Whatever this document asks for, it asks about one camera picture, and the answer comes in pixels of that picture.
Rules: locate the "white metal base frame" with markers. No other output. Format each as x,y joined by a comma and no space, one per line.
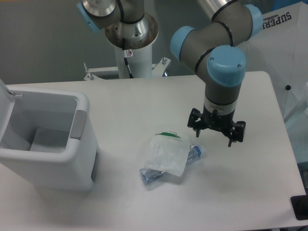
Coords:
158,70

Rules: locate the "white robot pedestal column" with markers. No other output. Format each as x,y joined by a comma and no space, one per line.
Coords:
133,45

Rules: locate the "clear plastic bag green strip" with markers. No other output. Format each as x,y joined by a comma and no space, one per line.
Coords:
168,152

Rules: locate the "crushed clear plastic bottle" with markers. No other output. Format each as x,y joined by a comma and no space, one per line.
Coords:
153,178

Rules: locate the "white superior umbrella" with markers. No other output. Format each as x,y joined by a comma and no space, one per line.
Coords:
281,50

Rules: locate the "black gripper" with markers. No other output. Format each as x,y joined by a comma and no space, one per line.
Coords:
222,123

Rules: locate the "white open trash can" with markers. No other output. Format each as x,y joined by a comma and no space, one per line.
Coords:
46,137

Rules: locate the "black device at edge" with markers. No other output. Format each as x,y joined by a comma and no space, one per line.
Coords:
300,206

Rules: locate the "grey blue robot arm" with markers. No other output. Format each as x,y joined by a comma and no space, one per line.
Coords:
212,52

